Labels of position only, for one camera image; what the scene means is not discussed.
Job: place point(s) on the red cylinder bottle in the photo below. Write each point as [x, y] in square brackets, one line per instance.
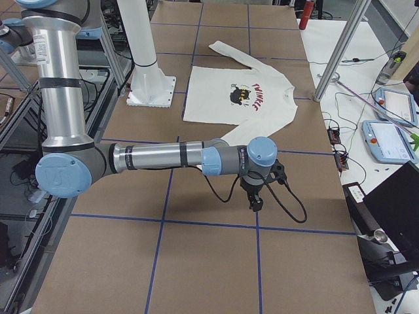
[306, 14]

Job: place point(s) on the near blue teach pendant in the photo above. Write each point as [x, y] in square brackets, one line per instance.
[387, 143]

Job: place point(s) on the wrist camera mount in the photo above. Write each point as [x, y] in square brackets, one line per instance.
[277, 173]

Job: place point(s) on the aluminium frame rack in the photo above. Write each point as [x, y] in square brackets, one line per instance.
[72, 162]

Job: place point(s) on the cream long sleeve cat shirt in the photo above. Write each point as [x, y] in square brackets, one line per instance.
[258, 100]

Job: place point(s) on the clear water bottle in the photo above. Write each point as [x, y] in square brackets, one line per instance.
[390, 67]

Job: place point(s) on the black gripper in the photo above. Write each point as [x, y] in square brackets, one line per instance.
[250, 190]

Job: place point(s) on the aluminium frame post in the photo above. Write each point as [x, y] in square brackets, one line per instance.
[348, 32]

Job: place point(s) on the white pedestal column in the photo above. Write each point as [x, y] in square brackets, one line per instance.
[149, 86]

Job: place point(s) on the small electronics board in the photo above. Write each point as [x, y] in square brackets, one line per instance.
[334, 136]
[341, 160]

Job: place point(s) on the reacher grabber tool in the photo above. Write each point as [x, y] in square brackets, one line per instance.
[378, 107]

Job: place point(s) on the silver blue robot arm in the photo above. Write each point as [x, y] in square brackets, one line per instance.
[251, 162]
[14, 34]

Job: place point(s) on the blue teach pendant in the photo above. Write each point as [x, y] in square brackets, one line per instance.
[401, 103]
[387, 143]

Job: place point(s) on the far blue teach pendant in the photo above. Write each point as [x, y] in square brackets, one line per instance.
[401, 103]

